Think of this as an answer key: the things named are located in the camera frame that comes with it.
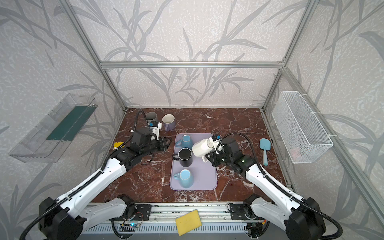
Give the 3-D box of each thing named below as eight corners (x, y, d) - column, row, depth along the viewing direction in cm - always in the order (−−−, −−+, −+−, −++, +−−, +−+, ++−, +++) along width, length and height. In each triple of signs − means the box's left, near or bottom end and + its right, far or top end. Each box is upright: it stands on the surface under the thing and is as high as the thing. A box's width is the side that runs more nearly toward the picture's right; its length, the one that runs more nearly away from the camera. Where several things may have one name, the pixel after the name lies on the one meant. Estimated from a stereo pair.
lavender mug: (163, 130, 109) (160, 123, 102) (165, 121, 115) (162, 113, 108) (174, 130, 109) (173, 123, 102) (176, 121, 115) (174, 113, 108)
